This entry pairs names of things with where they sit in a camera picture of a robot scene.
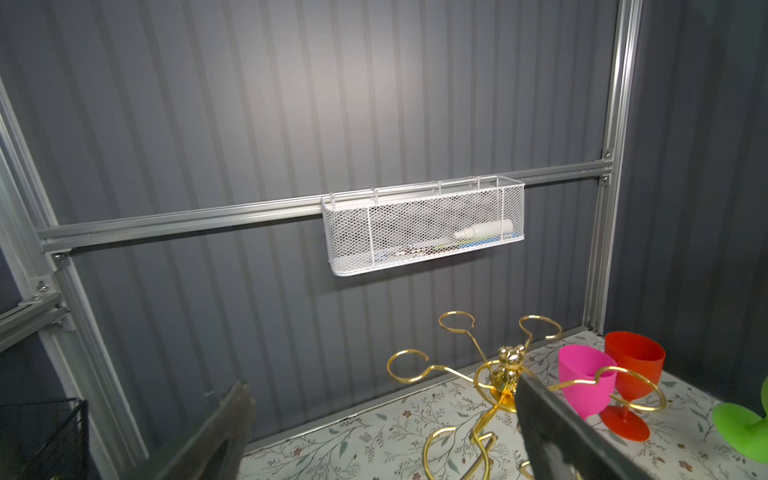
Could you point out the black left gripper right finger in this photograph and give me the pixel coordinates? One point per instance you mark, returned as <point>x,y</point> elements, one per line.
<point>560,445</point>

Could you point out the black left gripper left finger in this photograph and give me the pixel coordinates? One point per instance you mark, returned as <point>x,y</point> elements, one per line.
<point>212,447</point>

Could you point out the pink wine glass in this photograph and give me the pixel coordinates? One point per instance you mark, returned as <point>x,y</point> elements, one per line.
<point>580,362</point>

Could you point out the red wine glass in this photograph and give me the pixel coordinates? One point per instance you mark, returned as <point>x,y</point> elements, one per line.
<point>643,356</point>

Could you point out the green wine glass back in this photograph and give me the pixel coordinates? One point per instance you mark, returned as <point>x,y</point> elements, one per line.
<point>742,429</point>

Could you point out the gold wine glass rack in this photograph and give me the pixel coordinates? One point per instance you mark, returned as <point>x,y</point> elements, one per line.
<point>497,380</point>

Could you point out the white marker in basket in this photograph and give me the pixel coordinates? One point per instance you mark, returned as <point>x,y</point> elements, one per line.
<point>486,229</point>

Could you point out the black wire basket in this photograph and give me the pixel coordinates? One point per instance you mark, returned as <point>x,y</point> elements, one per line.
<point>45,440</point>

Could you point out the white wire mesh basket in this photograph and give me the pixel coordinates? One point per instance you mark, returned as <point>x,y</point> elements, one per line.
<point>376,229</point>

